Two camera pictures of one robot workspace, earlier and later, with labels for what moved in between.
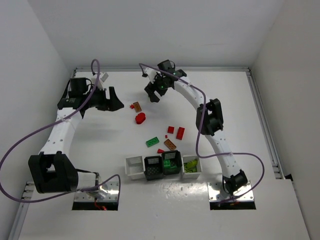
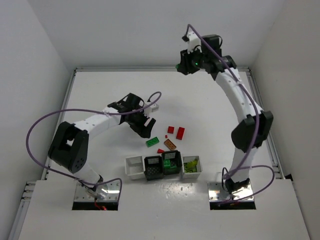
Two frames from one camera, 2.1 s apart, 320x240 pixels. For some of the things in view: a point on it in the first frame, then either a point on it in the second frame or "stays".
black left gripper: x=104 y=99 → x=137 y=120
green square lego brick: x=172 y=170 stays
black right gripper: x=152 y=89 → x=185 y=64
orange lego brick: x=170 y=145 stays
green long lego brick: x=152 y=142 stays
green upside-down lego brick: x=167 y=164 stays
